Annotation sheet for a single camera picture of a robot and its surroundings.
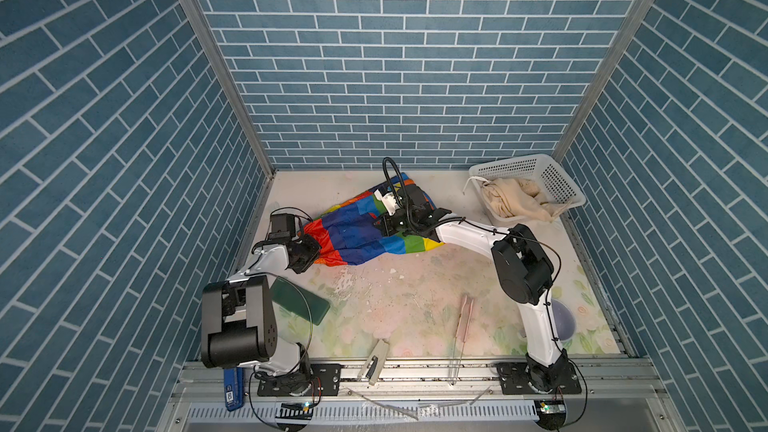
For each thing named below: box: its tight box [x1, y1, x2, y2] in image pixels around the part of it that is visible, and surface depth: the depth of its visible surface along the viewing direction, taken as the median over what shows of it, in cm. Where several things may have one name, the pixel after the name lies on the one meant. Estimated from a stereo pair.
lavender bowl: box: [551, 299, 576, 341], surface depth 81 cm
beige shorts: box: [480, 177, 556, 222], surface depth 98 cm
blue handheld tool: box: [224, 367, 245, 411], surface depth 72 cm
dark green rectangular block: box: [269, 276, 330, 325], surface depth 88 cm
